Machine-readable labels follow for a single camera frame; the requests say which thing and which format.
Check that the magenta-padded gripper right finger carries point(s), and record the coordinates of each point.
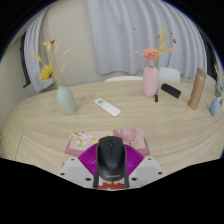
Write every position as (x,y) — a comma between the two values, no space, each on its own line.
(134,160)

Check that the black rectangular case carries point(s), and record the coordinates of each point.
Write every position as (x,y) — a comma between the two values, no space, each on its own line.
(171,90)

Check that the pink vase with flowers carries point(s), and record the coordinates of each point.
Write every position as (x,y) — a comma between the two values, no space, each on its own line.
(150,81)

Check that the bronze drink bottle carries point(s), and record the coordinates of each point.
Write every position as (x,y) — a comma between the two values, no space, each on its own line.
(197,90)

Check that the wide white curtain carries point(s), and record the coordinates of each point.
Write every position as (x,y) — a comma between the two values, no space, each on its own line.
(133,36)

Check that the black computer mouse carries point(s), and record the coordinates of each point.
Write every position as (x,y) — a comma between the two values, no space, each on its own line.
(111,158)

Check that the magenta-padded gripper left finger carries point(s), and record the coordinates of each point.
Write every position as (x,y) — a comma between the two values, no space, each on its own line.
(87,160)

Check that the blue marker pen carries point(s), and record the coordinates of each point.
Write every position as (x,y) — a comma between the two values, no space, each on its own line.
(156,96)

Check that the narrow white curtain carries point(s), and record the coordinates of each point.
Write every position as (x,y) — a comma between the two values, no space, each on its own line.
(35,43)

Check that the blue vase with dried flowers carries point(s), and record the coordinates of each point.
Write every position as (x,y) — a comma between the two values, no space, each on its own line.
(214,106)

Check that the white remote control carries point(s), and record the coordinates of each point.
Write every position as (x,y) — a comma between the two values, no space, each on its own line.
(107,107)

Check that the white chair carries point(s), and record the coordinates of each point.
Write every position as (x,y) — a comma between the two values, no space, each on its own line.
(169,75)

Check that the green vase with yellow flowers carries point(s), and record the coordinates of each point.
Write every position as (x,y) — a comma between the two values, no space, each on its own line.
(66,100)

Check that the dark window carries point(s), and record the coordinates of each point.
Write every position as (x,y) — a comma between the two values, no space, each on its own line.
(24,63)

